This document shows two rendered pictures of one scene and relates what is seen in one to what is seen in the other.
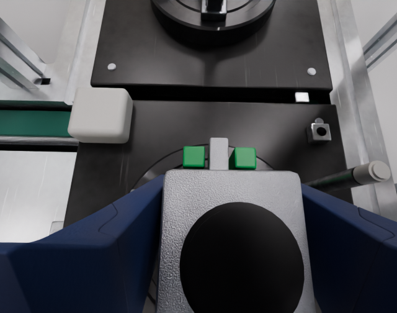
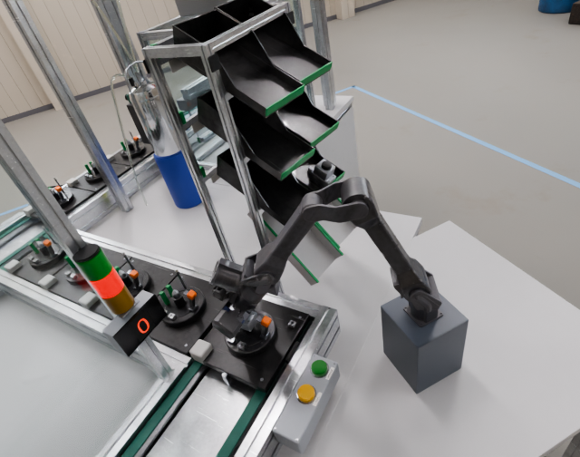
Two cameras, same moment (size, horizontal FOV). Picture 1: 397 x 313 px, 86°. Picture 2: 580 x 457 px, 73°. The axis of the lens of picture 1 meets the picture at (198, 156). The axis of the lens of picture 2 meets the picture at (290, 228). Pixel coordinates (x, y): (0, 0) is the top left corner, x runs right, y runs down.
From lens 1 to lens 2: 0.97 m
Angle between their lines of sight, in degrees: 43
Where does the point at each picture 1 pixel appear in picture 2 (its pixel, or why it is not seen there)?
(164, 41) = (188, 327)
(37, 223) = (217, 402)
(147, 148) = (218, 343)
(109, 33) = (173, 343)
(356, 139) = not seen: hidden behind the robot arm
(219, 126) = not seen: hidden behind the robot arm
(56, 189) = (209, 392)
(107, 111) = (202, 345)
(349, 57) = not seen: hidden behind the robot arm
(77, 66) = (173, 361)
